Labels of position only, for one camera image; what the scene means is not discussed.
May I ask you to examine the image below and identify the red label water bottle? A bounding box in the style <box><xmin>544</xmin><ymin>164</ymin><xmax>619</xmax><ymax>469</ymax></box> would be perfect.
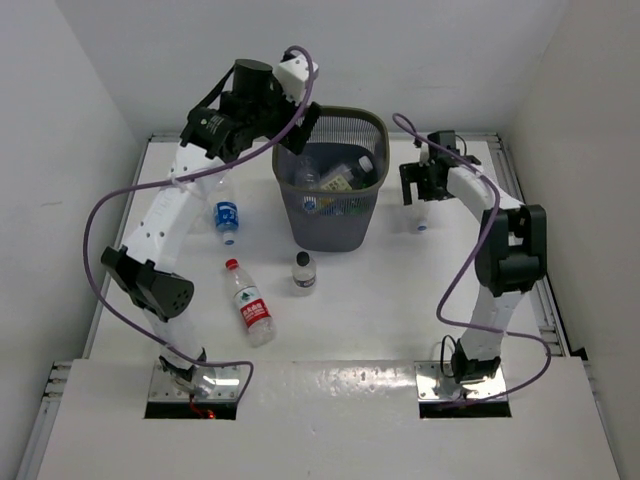
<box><xmin>225</xmin><ymin>259</ymin><xmax>275</xmax><ymax>348</ymax></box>

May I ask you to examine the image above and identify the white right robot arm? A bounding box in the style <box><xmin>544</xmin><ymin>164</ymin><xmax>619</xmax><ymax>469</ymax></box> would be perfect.
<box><xmin>399</xmin><ymin>130</ymin><xmax>547</xmax><ymax>384</ymax></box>

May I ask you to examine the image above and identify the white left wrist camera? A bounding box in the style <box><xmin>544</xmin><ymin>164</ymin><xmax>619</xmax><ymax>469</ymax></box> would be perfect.
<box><xmin>273</xmin><ymin>54</ymin><xmax>319</xmax><ymax>105</ymax></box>

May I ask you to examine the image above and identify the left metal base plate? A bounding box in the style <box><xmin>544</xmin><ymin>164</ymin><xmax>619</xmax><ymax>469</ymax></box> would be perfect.
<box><xmin>148</xmin><ymin>361</ymin><xmax>240</xmax><ymax>403</ymax></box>

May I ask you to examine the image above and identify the small black cap bottle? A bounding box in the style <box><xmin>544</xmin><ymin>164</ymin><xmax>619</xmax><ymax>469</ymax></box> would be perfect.
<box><xmin>292</xmin><ymin>251</ymin><xmax>317</xmax><ymax>296</ymax></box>

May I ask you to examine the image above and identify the blue label water bottle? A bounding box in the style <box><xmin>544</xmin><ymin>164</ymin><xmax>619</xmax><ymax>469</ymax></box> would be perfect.
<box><xmin>319</xmin><ymin>202</ymin><xmax>349</xmax><ymax>217</ymax></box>

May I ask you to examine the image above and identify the metal base plate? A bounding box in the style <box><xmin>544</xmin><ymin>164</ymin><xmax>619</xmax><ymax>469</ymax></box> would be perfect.
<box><xmin>148</xmin><ymin>361</ymin><xmax>240</xmax><ymax>403</ymax></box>
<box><xmin>414</xmin><ymin>361</ymin><xmax>507</xmax><ymax>404</ymax></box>

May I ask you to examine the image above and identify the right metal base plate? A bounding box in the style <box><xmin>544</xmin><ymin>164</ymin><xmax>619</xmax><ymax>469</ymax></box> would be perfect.
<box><xmin>414</xmin><ymin>361</ymin><xmax>507</xmax><ymax>404</ymax></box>

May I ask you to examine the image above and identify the blue label bottle left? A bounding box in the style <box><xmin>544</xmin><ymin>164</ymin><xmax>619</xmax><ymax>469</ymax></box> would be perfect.
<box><xmin>213</xmin><ymin>178</ymin><xmax>239</xmax><ymax>246</ymax></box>

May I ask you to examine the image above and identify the grey mesh waste bin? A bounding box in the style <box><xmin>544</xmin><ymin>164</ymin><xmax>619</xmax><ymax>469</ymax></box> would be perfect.
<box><xmin>272</xmin><ymin>106</ymin><xmax>390</xmax><ymax>252</ymax></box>

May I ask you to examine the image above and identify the clear bottle blue cap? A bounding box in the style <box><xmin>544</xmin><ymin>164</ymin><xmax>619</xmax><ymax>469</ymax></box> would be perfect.
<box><xmin>294</xmin><ymin>156</ymin><xmax>320</xmax><ymax>190</ymax></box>

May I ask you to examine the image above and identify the pineapple juice bottle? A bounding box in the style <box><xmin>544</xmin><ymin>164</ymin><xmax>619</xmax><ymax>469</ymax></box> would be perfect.
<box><xmin>318</xmin><ymin>156</ymin><xmax>374</xmax><ymax>192</ymax></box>

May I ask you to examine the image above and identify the green soda bottle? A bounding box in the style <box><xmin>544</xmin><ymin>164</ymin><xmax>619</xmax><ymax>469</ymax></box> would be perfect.
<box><xmin>348</xmin><ymin>162</ymin><xmax>378</xmax><ymax>190</ymax></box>

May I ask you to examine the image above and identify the clear crushed bottle right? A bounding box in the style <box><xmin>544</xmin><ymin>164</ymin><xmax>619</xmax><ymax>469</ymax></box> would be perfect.
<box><xmin>407</xmin><ymin>201</ymin><xmax>429</xmax><ymax>234</ymax></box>

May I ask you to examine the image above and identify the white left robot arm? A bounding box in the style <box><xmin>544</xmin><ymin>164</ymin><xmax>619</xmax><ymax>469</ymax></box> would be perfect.
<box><xmin>101</xmin><ymin>47</ymin><xmax>321</xmax><ymax>397</ymax></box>

